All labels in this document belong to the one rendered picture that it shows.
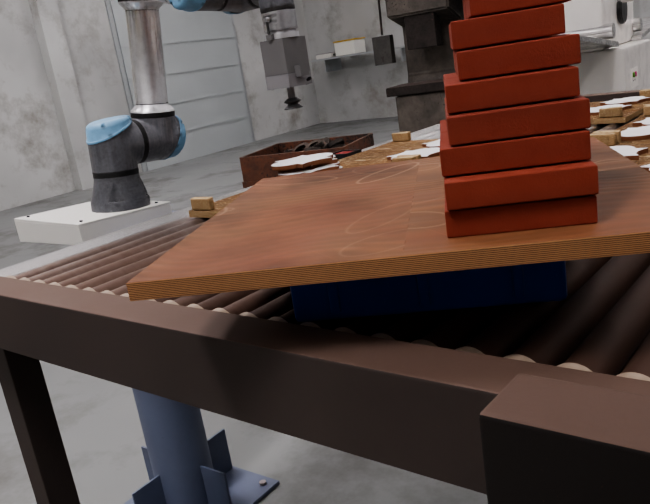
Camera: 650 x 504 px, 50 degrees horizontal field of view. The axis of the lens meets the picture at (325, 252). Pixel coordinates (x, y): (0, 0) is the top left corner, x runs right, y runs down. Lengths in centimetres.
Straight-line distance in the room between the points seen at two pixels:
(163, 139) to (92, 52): 868
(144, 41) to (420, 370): 146
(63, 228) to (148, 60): 49
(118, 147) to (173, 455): 86
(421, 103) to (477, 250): 640
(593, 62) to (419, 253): 481
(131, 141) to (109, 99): 876
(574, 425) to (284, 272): 32
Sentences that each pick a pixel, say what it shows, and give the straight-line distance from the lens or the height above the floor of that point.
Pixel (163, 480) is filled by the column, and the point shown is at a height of 14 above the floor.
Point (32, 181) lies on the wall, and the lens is 984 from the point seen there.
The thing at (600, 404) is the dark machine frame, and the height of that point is 102.
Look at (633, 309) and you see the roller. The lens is 76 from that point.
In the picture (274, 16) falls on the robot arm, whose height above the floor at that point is 131.
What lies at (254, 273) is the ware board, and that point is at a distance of 60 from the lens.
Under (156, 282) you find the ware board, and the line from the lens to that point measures 63.
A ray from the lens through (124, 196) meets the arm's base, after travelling 183.
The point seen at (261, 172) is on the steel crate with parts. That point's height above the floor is 46.
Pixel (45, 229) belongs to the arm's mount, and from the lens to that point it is 185.
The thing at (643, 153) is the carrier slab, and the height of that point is 94.
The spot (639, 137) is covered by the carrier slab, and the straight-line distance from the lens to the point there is 166.
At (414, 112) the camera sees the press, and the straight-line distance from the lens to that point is 699.
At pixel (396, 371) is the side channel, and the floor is 95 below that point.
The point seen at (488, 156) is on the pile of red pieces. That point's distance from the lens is 61.
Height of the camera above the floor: 120
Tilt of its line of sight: 15 degrees down
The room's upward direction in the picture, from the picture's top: 9 degrees counter-clockwise
